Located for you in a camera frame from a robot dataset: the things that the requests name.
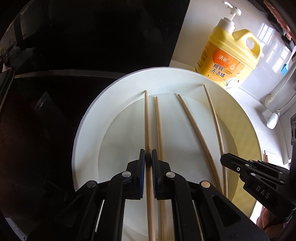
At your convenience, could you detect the steel spatula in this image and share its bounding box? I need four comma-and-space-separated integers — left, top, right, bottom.
266, 94, 295, 130

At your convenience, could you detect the yellow dish detergent bottle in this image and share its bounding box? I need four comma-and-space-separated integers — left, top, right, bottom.
194, 1, 263, 87

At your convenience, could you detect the red striped cloth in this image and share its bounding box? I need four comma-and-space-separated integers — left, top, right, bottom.
263, 1, 295, 42

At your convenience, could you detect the white round basin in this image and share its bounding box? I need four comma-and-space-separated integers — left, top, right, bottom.
71, 67, 263, 241

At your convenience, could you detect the blue silicone brush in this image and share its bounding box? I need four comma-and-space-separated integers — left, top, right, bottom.
281, 54, 293, 75

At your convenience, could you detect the person's right hand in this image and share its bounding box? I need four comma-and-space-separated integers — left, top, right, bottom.
256, 206, 287, 240

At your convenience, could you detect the white dish brush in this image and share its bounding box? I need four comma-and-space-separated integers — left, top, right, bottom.
264, 62, 296, 107

